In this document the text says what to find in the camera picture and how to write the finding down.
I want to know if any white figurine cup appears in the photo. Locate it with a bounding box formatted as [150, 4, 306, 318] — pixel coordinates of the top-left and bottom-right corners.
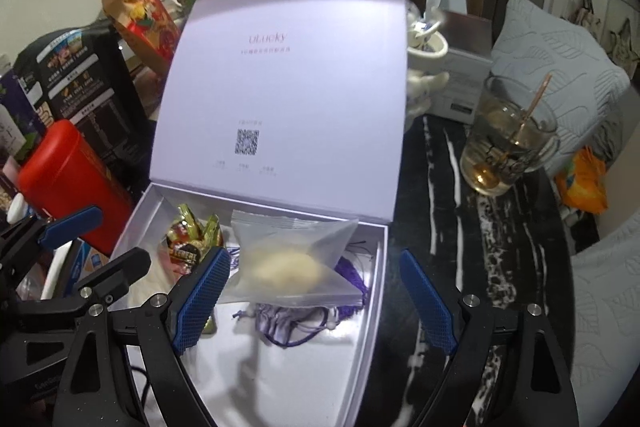
[405, 0, 451, 118]

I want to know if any beige tote bag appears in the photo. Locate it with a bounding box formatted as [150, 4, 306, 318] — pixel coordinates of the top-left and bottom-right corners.
[580, 0, 603, 28]

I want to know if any silver white box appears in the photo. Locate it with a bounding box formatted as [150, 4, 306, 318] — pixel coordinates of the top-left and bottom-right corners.
[425, 0, 493, 125]

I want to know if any glass mug with spoon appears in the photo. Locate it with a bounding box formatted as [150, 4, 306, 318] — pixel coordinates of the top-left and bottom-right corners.
[460, 73, 563, 198]

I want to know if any white fabric sachet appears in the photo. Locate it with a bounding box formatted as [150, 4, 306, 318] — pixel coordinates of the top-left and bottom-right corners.
[120, 252, 176, 308]

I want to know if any orange bag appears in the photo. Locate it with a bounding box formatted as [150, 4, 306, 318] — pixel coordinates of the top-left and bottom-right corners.
[555, 147, 608, 215]

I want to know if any printed paper bag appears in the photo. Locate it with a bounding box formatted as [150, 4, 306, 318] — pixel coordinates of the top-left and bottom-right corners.
[87, 0, 183, 78]

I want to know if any lavender gift box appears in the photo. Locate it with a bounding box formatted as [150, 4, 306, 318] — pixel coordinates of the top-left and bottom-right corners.
[107, 0, 406, 427]

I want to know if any gold candy packet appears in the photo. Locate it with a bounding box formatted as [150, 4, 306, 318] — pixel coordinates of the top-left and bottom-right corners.
[165, 203, 223, 275]

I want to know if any red canister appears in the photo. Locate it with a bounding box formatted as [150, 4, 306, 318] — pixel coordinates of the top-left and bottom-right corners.
[17, 119, 133, 258]

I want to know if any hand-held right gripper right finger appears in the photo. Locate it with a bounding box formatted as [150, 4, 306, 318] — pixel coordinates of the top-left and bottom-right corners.
[398, 248, 581, 427]

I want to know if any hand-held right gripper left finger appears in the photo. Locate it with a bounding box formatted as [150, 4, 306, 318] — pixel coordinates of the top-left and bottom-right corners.
[55, 246, 233, 427]

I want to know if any frosted zip bag with pastry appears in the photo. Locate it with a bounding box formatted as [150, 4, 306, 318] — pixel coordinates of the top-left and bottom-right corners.
[220, 208, 362, 308]

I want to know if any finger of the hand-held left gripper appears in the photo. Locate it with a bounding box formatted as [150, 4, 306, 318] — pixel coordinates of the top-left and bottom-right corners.
[0, 206, 103, 268]
[0, 248, 152, 333]

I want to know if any blue white carton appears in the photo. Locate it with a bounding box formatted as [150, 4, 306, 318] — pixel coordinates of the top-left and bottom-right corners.
[70, 239, 108, 293]

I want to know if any purple label jar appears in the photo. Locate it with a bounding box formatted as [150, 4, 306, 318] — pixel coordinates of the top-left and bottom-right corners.
[0, 69, 46, 158]

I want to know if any black snack box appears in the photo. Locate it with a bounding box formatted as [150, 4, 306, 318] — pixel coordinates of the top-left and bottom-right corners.
[15, 27, 151, 168]

